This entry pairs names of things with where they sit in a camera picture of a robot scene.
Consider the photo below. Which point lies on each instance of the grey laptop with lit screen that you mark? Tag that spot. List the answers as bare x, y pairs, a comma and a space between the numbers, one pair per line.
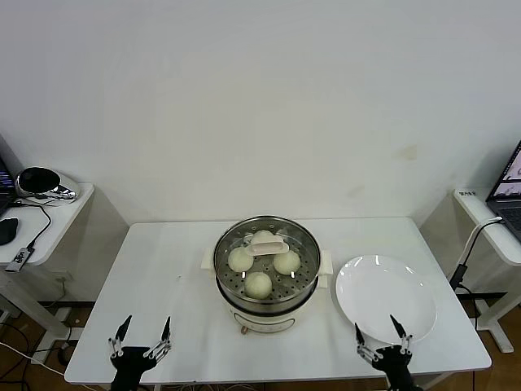
506, 195

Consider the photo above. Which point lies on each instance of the white steamed baozi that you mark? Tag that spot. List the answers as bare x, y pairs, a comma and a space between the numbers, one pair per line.
258, 285
288, 264
239, 260
262, 235

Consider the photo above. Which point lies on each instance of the round glass pot lid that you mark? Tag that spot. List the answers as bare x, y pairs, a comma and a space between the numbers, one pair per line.
268, 247

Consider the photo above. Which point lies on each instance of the cream electric cooker pot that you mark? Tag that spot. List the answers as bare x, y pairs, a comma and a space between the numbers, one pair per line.
264, 322

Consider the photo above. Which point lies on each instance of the white label sticker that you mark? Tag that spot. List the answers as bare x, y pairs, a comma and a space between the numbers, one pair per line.
467, 192

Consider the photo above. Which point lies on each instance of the stainless steel steamer basket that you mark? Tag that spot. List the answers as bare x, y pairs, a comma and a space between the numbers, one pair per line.
285, 304

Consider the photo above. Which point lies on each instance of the round white plate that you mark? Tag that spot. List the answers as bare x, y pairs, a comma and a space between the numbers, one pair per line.
386, 293

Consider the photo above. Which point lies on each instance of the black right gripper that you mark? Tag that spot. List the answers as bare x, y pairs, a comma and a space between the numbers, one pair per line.
395, 366

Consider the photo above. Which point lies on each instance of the black computer mouse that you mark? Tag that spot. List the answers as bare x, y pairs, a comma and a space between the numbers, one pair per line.
8, 231

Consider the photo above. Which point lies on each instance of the chrome and black device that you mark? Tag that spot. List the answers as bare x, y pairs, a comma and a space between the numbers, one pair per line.
40, 183

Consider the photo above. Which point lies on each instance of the white side desk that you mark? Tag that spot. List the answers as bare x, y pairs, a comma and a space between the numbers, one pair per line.
494, 322
61, 228

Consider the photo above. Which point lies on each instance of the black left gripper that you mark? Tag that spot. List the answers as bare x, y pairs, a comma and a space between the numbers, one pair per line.
130, 362

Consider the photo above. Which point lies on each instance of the small grey usb adapter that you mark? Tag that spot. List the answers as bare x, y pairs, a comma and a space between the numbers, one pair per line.
18, 258

